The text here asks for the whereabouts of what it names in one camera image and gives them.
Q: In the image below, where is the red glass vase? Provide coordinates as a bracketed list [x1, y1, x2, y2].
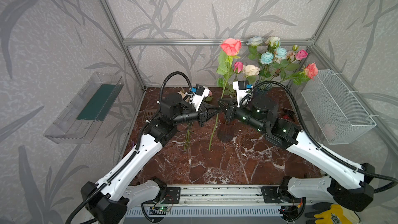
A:
[217, 120, 237, 143]

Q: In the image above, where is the blue purple glass vase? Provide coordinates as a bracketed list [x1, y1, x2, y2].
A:
[255, 84, 273, 94]

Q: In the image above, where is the small magenta rose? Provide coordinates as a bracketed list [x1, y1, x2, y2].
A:
[233, 62, 244, 82]

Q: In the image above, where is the peach cream rose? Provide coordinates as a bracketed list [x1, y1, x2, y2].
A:
[243, 65, 260, 84]

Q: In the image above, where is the large salmon rose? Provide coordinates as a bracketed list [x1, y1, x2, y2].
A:
[207, 38, 243, 152]

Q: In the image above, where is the teal peony spray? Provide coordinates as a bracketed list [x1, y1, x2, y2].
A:
[259, 47, 289, 81]

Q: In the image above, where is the white blue rose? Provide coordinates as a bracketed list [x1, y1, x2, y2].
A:
[246, 36, 263, 61]

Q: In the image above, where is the coral pink rose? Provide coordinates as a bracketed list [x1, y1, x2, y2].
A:
[280, 63, 319, 86]

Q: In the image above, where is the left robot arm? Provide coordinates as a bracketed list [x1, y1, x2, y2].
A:
[66, 72, 220, 224]

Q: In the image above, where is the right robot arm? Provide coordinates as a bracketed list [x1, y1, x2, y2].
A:
[218, 81, 398, 212]

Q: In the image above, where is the flower bunch on table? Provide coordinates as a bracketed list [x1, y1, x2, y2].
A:
[177, 88, 214, 151]

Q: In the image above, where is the brown slotted scoop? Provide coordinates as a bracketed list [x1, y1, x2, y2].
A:
[143, 109, 157, 121]

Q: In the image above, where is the clear plastic tray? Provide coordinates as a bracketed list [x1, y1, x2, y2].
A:
[44, 72, 124, 144]

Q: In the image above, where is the yellow work glove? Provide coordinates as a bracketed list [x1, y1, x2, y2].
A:
[305, 202, 361, 224]

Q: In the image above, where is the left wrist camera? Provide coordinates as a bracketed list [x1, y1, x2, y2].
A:
[190, 84, 210, 112]

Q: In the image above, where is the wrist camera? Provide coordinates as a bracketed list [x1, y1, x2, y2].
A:
[190, 84, 210, 112]
[233, 80, 252, 108]

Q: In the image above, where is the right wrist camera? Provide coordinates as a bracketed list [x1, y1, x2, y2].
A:
[233, 80, 252, 108]

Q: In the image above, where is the white wire basket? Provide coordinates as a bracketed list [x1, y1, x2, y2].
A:
[302, 69, 377, 145]

